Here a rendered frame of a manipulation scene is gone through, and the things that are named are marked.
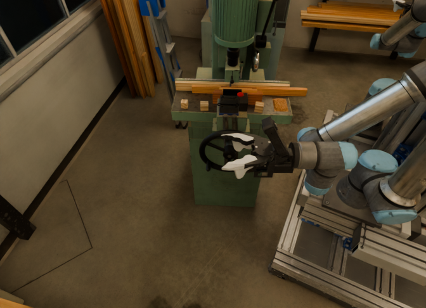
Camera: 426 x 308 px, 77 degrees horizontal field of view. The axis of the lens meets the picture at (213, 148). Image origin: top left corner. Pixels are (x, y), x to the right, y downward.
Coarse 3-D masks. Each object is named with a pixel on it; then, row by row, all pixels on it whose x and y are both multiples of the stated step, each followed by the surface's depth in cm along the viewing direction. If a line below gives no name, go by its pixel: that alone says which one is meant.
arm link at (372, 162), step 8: (368, 152) 96; (376, 152) 96; (384, 152) 96; (360, 160) 97; (368, 160) 93; (376, 160) 93; (384, 160) 93; (392, 160) 93; (360, 168) 97; (368, 168) 93; (376, 168) 91; (384, 168) 90; (392, 168) 90; (352, 176) 102; (360, 176) 96; (368, 176) 93; (376, 176) 91; (384, 176) 90; (360, 184) 97
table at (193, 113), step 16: (176, 96) 141; (192, 96) 141; (208, 96) 141; (272, 96) 141; (176, 112) 133; (192, 112) 133; (208, 112) 133; (256, 112) 133; (272, 112) 133; (288, 112) 133
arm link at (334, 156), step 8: (320, 144) 70; (328, 144) 70; (336, 144) 70; (344, 144) 70; (352, 144) 70; (320, 152) 69; (328, 152) 69; (336, 152) 69; (344, 152) 69; (352, 152) 69; (320, 160) 69; (328, 160) 69; (336, 160) 69; (344, 160) 69; (352, 160) 69; (320, 168) 71; (328, 168) 71; (336, 168) 71; (344, 168) 71; (352, 168) 71; (328, 176) 74
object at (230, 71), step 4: (228, 68) 128; (232, 68) 128; (236, 68) 128; (228, 72) 128; (232, 72) 128; (236, 72) 128; (228, 76) 130; (236, 76) 129; (224, 80) 132; (228, 80) 132; (236, 80) 131
